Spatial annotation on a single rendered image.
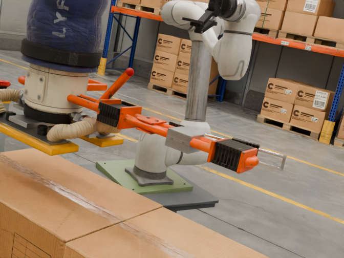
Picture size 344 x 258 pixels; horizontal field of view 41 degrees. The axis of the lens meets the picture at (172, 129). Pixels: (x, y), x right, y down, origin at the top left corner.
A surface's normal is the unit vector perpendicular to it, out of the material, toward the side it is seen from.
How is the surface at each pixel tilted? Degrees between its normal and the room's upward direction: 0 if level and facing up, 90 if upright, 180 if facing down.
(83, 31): 77
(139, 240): 0
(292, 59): 90
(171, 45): 90
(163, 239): 0
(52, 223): 0
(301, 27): 92
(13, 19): 90
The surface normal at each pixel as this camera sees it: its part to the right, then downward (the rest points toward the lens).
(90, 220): 0.19, -0.96
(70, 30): 0.32, 0.07
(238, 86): -0.56, 0.08
